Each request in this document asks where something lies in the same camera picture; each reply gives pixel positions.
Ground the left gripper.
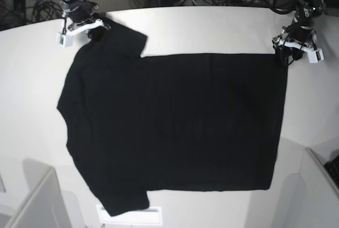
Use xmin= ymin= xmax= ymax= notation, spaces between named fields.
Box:
xmin=272 ymin=21 xmax=317 ymax=66

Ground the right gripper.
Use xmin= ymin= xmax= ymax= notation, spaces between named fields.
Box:
xmin=61 ymin=1 xmax=111 ymax=40

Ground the black T-shirt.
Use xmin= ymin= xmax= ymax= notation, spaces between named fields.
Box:
xmin=57 ymin=19 xmax=288 ymax=216

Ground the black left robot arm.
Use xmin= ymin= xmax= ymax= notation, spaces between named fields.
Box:
xmin=272 ymin=0 xmax=326 ymax=67

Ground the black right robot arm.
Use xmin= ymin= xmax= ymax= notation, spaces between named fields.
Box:
xmin=57 ymin=0 xmax=111 ymax=47

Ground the black keyboard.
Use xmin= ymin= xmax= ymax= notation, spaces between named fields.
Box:
xmin=324 ymin=156 xmax=339 ymax=186

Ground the white partition panel right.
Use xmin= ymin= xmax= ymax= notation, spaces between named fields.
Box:
xmin=272 ymin=148 xmax=338 ymax=227

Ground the white partition panel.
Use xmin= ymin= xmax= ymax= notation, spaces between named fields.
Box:
xmin=4 ymin=166 xmax=72 ymax=227
xmin=272 ymin=148 xmax=338 ymax=227

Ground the white partition panel left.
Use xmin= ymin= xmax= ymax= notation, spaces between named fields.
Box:
xmin=4 ymin=166 xmax=72 ymax=227

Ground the coiled black cable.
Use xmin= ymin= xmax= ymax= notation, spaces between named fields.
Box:
xmin=31 ymin=0 xmax=67 ymax=22

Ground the white table cable slot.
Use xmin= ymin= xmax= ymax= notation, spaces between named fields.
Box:
xmin=96 ymin=205 xmax=163 ymax=226

